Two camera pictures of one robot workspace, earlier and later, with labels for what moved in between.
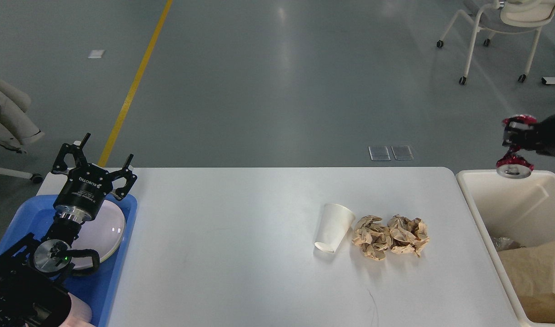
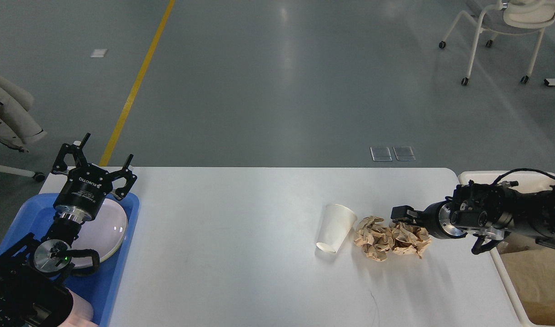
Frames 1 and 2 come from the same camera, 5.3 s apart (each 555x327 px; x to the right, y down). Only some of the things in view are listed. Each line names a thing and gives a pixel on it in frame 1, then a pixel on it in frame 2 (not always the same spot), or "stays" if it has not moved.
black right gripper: (549, 136) -> (436, 218)
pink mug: (81, 314) stays
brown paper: (373, 238) stays
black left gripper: (83, 193) stays
